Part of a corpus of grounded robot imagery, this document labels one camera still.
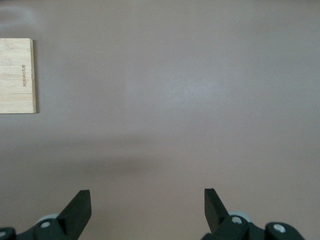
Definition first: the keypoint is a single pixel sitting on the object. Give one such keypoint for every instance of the brown table mat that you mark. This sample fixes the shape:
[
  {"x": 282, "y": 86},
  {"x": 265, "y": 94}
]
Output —
[{"x": 162, "y": 100}]

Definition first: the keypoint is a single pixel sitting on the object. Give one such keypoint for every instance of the bamboo cutting board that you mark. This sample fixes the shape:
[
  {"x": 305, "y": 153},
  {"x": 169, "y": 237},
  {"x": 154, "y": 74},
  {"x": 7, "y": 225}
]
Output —
[{"x": 15, "y": 80}]

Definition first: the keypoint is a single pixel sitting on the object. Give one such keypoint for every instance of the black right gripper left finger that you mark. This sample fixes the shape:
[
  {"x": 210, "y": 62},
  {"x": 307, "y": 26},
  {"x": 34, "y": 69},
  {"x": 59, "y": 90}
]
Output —
[{"x": 75, "y": 215}]

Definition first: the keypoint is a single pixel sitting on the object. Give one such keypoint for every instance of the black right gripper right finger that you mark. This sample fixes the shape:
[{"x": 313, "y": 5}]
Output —
[{"x": 215, "y": 215}]

